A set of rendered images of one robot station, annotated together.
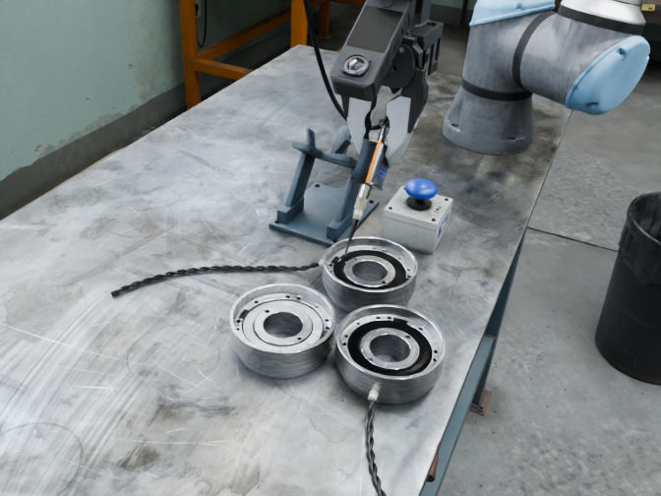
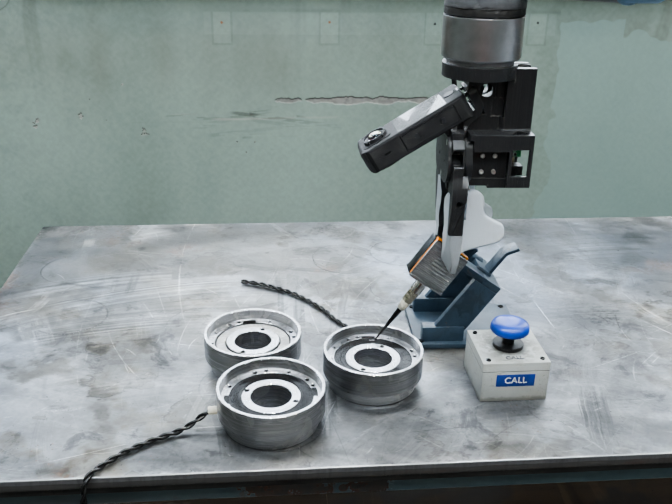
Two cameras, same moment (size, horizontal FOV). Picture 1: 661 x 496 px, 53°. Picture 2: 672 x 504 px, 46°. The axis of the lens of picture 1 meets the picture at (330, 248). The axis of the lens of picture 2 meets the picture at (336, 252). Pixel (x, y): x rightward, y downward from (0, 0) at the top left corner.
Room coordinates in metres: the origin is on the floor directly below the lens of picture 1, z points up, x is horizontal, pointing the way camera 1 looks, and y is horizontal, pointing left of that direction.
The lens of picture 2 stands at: (0.23, -0.66, 1.26)
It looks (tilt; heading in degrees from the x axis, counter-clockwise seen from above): 24 degrees down; 62
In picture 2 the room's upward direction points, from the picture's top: 1 degrees clockwise
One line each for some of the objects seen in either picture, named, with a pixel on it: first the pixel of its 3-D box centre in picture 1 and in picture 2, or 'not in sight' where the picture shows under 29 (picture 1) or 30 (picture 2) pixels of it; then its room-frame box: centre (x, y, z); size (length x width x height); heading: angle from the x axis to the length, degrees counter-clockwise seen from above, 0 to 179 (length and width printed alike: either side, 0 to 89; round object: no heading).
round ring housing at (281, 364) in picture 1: (282, 331); (253, 347); (0.50, 0.04, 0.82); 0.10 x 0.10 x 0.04
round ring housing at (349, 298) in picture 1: (369, 277); (372, 364); (0.60, -0.05, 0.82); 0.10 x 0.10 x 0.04
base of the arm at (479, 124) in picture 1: (492, 107); not in sight; (1.05, -0.25, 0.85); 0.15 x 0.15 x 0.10
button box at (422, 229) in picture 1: (418, 216); (510, 362); (0.73, -0.11, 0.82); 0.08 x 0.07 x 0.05; 158
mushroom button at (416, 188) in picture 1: (419, 200); (508, 341); (0.73, -0.11, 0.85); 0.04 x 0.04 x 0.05
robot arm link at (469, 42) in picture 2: not in sight; (481, 39); (0.70, -0.05, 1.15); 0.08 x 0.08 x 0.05
